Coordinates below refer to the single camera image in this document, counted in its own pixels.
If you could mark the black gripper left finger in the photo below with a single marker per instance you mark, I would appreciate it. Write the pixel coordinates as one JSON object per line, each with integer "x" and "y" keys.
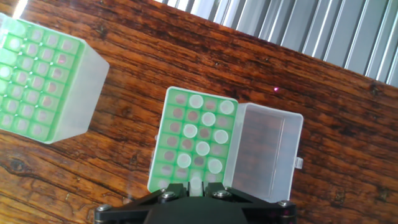
{"x": 124, "y": 211}

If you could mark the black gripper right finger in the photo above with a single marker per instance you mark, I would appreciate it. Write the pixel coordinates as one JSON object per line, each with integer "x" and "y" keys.
{"x": 267, "y": 210}

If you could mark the tall green pipette tip holder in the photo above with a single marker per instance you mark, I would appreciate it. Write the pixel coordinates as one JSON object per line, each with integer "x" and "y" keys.
{"x": 171, "y": 127}

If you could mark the brown wooden board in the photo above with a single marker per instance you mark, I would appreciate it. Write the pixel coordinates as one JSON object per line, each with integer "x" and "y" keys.
{"x": 186, "y": 56}

